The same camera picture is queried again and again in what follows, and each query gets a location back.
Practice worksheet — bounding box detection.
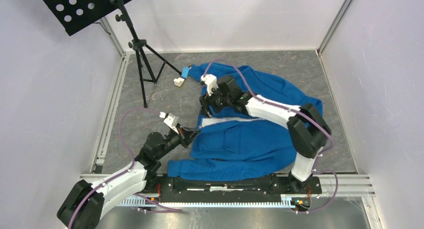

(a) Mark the blue zip-up jacket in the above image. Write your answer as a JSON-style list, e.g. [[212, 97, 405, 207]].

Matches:
[[167, 63, 323, 181]]

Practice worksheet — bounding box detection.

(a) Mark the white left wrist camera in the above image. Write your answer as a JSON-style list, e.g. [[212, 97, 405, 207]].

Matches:
[[159, 111, 180, 130]]

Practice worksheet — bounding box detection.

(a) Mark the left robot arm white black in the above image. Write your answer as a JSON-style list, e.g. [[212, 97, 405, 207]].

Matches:
[[56, 126, 200, 229]]

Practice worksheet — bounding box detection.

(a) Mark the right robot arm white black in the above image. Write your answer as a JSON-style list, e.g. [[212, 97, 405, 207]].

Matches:
[[200, 74, 331, 193]]

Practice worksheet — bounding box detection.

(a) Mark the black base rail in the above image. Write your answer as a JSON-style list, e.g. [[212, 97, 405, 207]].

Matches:
[[142, 173, 323, 203]]

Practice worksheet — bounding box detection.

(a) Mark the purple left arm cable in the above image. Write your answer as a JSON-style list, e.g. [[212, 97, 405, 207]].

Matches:
[[67, 108, 163, 229]]

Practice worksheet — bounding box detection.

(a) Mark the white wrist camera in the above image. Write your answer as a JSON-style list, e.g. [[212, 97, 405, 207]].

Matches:
[[159, 111, 180, 130], [200, 74, 219, 96]]

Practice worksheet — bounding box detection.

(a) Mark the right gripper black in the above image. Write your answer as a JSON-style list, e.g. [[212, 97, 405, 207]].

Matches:
[[199, 83, 232, 118]]

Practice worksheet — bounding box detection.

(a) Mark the black music stand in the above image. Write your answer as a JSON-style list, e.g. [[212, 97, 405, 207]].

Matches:
[[43, 0, 181, 108]]

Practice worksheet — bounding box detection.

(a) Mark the toy brick stack white blue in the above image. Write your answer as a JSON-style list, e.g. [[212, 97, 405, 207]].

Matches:
[[173, 65, 192, 88]]

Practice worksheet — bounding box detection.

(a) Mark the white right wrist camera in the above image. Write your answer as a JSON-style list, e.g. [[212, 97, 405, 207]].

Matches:
[[200, 74, 219, 96]]

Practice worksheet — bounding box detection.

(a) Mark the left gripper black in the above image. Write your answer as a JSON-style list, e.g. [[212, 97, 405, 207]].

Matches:
[[155, 123, 201, 160]]

